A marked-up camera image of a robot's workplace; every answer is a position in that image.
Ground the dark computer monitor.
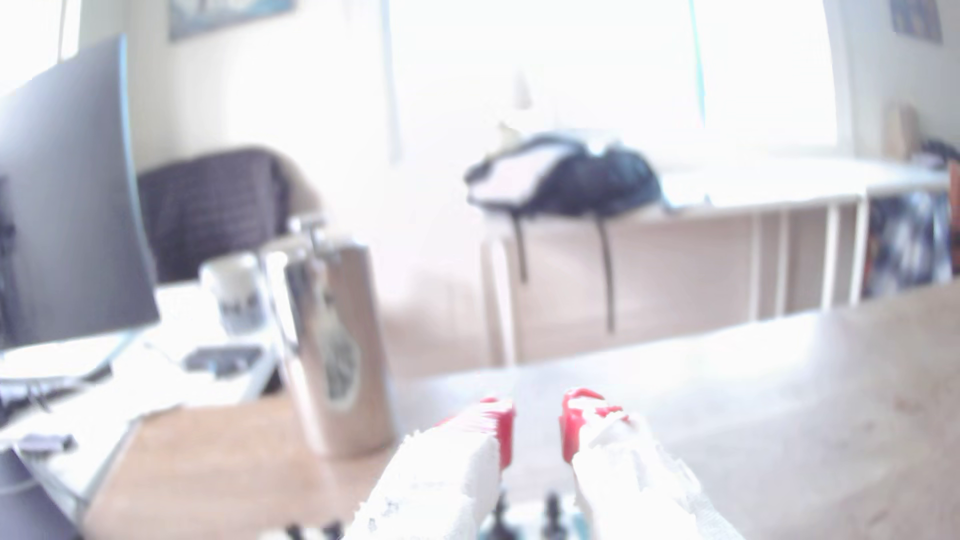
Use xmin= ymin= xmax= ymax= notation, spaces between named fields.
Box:
xmin=0 ymin=33 xmax=161 ymax=354

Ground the dark patterned fabric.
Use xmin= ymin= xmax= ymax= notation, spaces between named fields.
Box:
xmin=862 ymin=191 xmax=957 ymax=297

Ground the white long table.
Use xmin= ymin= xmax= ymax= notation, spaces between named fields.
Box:
xmin=480 ymin=153 xmax=950 ymax=369

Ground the black white backpack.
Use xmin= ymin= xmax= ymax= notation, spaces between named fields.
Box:
xmin=463 ymin=133 xmax=665 ymax=335

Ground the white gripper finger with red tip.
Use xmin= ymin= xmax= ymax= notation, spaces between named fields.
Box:
xmin=348 ymin=397 xmax=517 ymax=540
xmin=558 ymin=387 xmax=744 ymax=540

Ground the small wall poster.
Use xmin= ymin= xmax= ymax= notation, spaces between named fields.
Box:
xmin=890 ymin=0 xmax=945 ymax=44

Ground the black chess queen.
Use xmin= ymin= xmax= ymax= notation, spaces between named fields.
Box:
xmin=483 ymin=493 xmax=519 ymax=540

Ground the white desk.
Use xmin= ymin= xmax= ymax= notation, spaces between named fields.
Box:
xmin=0 ymin=281 xmax=282 ymax=526

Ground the black chess king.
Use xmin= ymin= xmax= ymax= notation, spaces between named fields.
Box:
xmin=541 ymin=491 xmax=567 ymax=540

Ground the dark flat phone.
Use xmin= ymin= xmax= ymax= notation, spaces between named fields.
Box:
xmin=182 ymin=343 xmax=265 ymax=378

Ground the blue framed wall picture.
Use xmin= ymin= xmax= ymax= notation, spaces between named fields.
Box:
xmin=168 ymin=0 xmax=295 ymax=42

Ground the dark woven chair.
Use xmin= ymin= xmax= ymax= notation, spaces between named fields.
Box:
xmin=137 ymin=147 xmax=324 ymax=285

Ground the white printed mug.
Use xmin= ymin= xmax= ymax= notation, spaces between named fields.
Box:
xmin=198 ymin=252 xmax=269 ymax=336

